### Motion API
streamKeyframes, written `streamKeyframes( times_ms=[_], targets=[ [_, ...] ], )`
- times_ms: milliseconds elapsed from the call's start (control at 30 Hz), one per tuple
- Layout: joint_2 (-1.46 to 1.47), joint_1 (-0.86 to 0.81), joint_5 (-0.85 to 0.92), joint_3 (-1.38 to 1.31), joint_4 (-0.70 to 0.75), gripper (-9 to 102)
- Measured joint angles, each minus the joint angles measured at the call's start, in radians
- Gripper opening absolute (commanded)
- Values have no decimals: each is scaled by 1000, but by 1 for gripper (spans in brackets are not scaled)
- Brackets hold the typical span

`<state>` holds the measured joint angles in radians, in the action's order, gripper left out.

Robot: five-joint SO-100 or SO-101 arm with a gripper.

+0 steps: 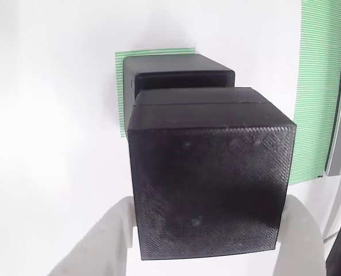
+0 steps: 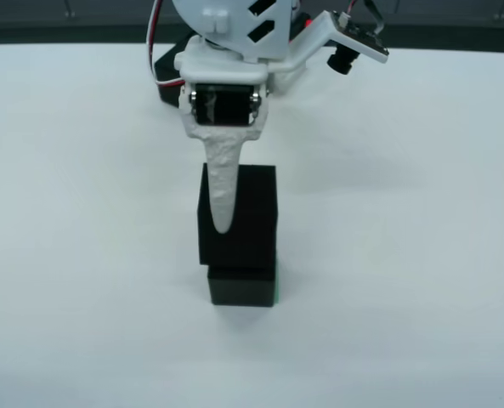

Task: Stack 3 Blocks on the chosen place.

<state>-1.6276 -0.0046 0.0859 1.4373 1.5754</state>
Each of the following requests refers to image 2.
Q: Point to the smooth black cube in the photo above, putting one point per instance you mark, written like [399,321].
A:
[241,289]

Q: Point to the green striped square marker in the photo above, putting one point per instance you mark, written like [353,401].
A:
[278,293]

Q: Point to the black clamp with orange grips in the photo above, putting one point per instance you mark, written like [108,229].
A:
[307,21]

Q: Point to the black cube with seam line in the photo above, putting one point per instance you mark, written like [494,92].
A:
[251,212]

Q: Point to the black camera on white bracket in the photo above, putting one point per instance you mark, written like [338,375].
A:
[341,58]

